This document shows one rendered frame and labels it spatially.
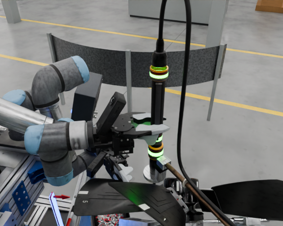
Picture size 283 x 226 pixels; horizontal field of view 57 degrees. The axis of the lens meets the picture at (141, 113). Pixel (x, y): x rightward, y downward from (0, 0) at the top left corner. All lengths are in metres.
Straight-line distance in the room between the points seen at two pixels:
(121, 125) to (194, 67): 2.20
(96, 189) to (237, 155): 2.15
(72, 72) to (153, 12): 6.26
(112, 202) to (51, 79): 0.49
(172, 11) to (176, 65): 4.40
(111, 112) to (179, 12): 6.42
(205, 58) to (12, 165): 2.08
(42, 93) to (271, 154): 2.54
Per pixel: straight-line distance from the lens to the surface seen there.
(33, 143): 0.69
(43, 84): 1.01
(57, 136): 0.68
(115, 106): 0.63
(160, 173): 0.79
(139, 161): 2.70
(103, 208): 0.90
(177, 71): 2.76
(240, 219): 1.05
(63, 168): 0.75
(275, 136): 3.36
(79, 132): 0.67
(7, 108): 0.83
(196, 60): 2.80
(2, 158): 1.57
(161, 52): 0.60
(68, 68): 1.05
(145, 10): 7.30
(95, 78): 1.52
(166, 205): 0.72
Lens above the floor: 1.93
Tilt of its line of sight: 35 degrees down
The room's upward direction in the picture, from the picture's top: straight up
